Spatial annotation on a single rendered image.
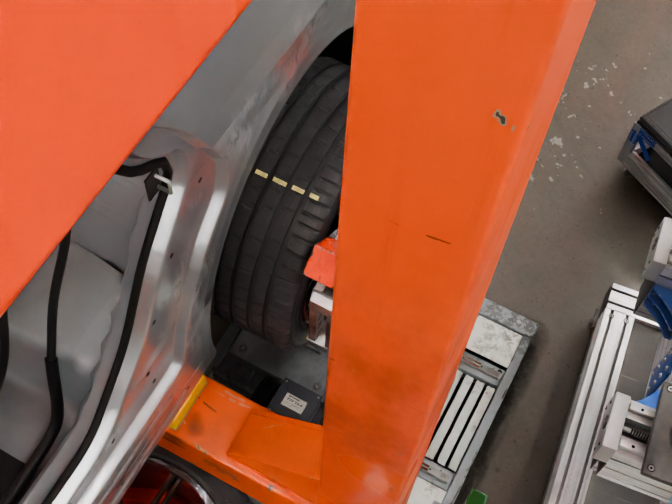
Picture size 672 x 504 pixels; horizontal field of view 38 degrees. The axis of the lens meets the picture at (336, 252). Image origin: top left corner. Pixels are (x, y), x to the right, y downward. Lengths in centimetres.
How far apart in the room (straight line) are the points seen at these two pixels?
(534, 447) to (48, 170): 287
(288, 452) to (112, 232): 59
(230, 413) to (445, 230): 137
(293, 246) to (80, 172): 177
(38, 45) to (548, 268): 314
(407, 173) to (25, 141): 74
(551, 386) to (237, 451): 123
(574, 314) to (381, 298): 213
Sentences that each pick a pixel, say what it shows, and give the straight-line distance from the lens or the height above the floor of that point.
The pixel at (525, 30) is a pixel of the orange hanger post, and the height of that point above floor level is 228.
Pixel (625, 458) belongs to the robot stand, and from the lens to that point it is 227.
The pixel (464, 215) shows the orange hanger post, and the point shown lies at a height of 203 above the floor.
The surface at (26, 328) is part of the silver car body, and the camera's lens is 207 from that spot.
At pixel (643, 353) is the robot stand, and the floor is 21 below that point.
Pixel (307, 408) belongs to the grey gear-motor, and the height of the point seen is 43.
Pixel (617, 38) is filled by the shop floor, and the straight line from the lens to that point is 396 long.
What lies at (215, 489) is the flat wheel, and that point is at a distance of 240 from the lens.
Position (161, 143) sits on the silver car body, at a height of 156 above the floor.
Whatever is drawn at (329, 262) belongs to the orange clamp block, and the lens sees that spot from 193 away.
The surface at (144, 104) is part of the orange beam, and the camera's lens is 23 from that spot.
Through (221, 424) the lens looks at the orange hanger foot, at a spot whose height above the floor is 68.
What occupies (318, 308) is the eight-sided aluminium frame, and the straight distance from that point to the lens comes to 207.
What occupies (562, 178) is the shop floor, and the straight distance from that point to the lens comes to 350.
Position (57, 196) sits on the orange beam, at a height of 263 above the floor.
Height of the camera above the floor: 281
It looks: 61 degrees down
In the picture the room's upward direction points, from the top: 4 degrees clockwise
